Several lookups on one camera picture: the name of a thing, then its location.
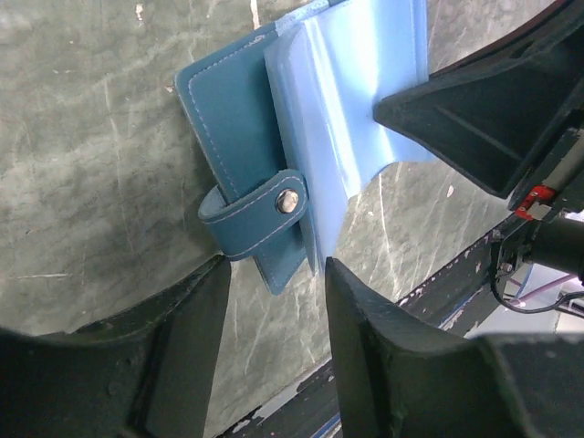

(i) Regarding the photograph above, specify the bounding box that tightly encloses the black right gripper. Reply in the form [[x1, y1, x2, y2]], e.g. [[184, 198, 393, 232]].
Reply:
[[373, 17, 583, 292]]

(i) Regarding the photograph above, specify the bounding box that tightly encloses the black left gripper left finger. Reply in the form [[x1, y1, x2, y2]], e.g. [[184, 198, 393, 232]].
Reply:
[[1, 255, 231, 437]]

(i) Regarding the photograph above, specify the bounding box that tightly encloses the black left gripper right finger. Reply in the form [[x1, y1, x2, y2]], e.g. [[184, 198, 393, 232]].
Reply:
[[326, 258, 583, 437]]

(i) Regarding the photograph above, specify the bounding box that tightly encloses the blue card holder wallet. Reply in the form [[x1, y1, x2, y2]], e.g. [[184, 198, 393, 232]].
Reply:
[[175, 1, 432, 295]]

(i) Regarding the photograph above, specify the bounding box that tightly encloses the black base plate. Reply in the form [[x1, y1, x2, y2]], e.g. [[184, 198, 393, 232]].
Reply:
[[226, 217, 527, 437]]

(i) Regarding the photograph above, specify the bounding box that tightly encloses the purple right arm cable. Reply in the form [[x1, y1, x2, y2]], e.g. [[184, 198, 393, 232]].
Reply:
[[506, 273, 576, 307]]

